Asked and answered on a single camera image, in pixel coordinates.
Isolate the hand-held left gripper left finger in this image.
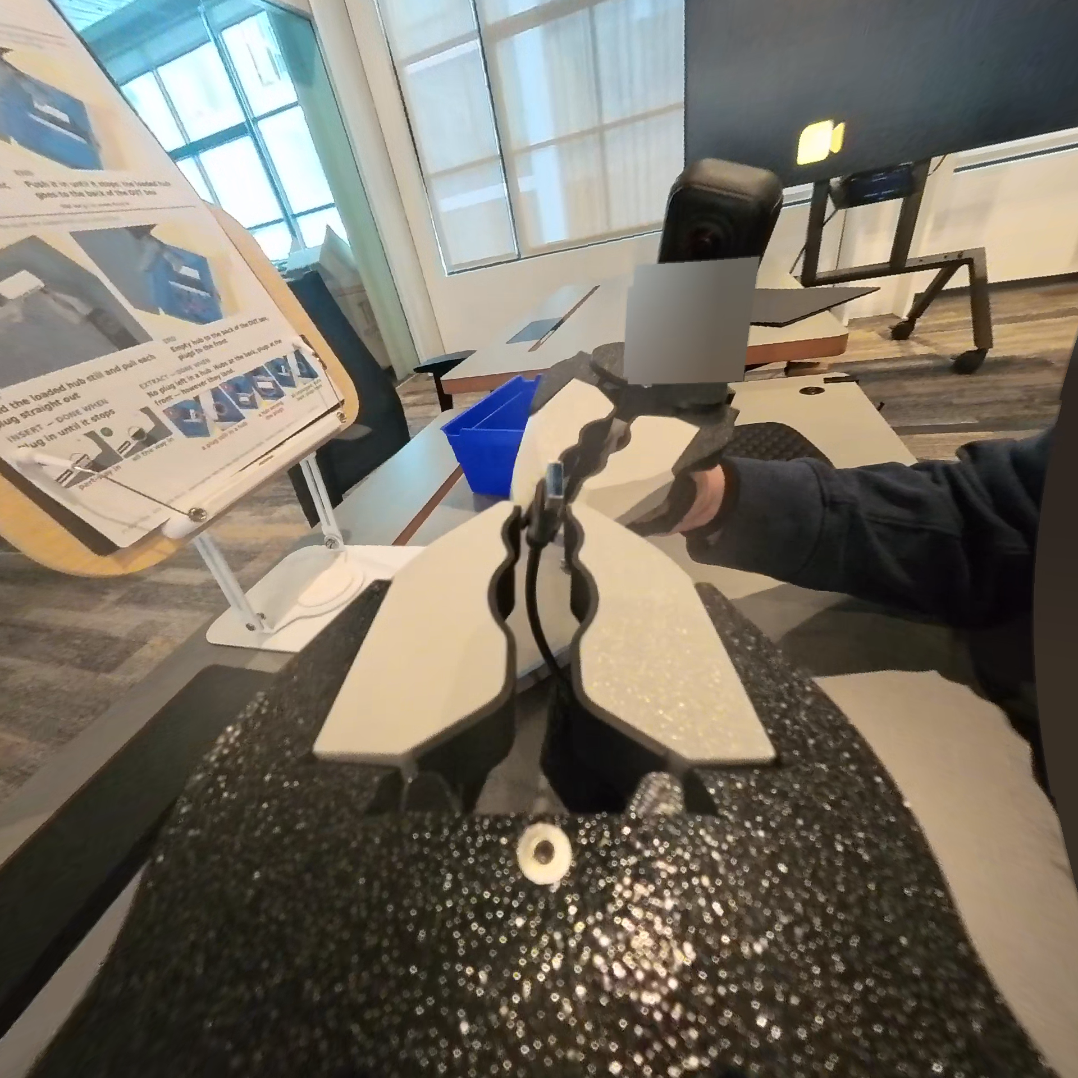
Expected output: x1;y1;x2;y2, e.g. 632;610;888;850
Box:
313;504;522;811

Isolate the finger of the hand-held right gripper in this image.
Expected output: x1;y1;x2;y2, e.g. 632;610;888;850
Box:
509;374;633;505
579;411;719;529

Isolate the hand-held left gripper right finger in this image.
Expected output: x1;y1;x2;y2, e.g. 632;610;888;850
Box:
539;508;778;814

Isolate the blue plastic bin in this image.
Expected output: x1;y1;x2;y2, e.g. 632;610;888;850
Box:
440;374;542;498

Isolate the person's right hand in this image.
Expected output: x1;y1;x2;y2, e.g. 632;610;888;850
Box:
674;462;732;536

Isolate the brown edged grey table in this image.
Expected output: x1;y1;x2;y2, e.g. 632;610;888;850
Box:
440;282;852;399

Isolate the thin black mat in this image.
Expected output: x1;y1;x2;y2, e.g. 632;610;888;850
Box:
748;285;882;330

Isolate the black textured dome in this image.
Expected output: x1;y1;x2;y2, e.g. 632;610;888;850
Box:
723;421;837;466

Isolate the black media box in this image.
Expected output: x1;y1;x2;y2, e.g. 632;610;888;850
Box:
828;164;921;209

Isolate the black office chair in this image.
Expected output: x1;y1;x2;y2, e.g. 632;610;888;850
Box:
285;269;474;508

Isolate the black monitor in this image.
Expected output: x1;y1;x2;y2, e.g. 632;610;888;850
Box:
684;0;1078;191

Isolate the black wheeled monitor stand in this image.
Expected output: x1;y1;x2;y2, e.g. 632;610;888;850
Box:
794;156;992;377

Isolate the cardboard box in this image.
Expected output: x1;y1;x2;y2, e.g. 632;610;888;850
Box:
282;226;376;373

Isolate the black desk mat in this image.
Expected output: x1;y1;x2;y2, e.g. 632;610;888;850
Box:
0;664;283;931

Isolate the wooden clipboard with instruction sheet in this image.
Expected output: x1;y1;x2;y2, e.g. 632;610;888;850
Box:
0;0;362;579

